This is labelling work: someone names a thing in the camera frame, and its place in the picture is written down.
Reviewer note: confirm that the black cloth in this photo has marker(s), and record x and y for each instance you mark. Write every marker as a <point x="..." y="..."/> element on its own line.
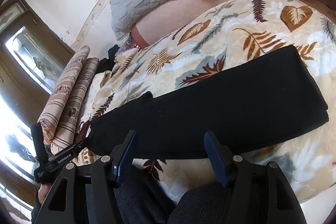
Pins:
<point x="110" y="57"/>

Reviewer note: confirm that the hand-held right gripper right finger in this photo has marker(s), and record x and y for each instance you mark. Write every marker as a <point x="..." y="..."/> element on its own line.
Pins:
<point x="215" y="158"/>

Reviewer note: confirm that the leaf print blanket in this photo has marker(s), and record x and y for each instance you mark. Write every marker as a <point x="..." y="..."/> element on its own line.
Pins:
<point x="236" y="24"/>

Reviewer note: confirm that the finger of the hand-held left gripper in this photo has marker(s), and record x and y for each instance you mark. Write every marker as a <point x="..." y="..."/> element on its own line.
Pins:
<point x="80" y="144"/>

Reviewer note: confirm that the wooden door with glass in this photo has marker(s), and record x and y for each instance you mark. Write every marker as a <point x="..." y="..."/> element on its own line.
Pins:
<point x="31" y="50"/>

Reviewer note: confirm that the pink bed sheet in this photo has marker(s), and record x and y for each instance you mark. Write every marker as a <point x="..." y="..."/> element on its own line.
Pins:
<point x="170" y="11"/>

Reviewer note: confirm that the person's left hand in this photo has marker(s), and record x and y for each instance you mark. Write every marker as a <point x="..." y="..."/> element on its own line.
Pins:
<point x="43" y="192"/>

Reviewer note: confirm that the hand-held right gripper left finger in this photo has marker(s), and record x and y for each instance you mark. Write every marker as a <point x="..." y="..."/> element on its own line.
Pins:
<point x="126" y="154"/>

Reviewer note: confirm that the striped floral cushion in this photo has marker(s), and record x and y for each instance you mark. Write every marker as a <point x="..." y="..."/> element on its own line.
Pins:
<point x="76" y="108"/>
<point x="68" y="82"/>

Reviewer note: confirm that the black pants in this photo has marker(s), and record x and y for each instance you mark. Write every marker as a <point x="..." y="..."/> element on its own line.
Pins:
<point x="223" y="108"/>

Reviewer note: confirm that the colourful patterned cloth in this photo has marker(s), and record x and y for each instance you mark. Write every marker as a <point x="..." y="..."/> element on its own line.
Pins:
<point x="128" y="44"/>

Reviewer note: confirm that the person's left leg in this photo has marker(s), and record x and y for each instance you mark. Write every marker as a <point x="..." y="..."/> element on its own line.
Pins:
<point x="141" y="197"/>

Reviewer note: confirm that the person's right leg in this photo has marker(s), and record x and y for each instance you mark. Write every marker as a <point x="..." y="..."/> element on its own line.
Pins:
<point x="202" y="205"/>

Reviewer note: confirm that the person's leg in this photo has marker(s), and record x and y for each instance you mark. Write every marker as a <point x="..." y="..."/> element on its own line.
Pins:
<point x="202" y="205"/>
<point x="141" y="197"/>

